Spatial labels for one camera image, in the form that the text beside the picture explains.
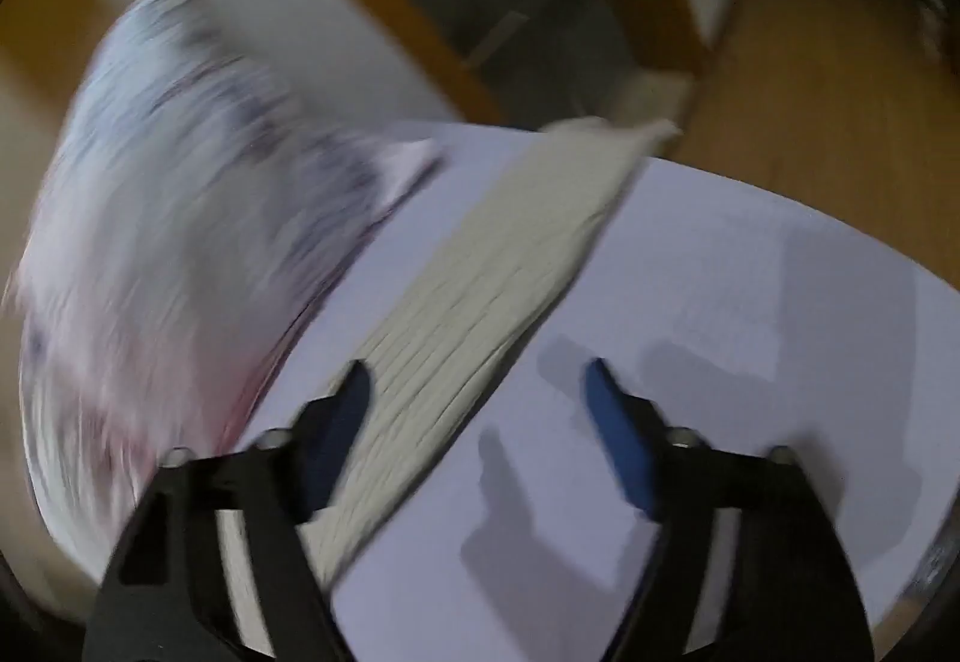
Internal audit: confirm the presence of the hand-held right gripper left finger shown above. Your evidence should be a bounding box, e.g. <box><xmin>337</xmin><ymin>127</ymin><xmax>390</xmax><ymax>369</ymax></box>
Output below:
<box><xmin>81</xmin><ymin>359</ymin><xmax>374</xmax><ymax>662</ymax></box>

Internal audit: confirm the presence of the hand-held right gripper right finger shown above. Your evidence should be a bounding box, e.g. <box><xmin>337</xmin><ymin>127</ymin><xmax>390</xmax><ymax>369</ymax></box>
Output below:
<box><xmin>585</xmin><ymin>357</ymin><xmax>875</xmax><ymax>662</ymax></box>

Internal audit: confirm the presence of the wooden frame furniture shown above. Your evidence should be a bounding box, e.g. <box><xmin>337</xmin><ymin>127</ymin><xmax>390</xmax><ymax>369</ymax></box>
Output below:
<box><xmin>232</xmin><ymin>0</ymin><xmax>710</xmax><ymax>127</ymax></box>

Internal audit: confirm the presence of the beige ribbed knit garment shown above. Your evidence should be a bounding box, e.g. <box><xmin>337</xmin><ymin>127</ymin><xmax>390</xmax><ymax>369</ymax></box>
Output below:
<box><xmin>300</xmin><ymin>116</ymin><xmax>683</xmax><ymax>592</ymax></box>

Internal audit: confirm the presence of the white round table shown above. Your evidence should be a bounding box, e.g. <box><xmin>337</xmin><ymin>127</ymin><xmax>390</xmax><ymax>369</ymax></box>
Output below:
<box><xmin>217</xmin><ymin>121</ymin><xmax>960</xmax><ymax>657</ymax></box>

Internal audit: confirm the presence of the white patterned cloth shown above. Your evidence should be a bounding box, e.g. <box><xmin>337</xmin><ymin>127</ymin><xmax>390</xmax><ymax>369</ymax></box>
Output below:
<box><xmin>4</xmin><ymin>0</ymin><xmax>443</xmax><ymax>580</ymax></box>

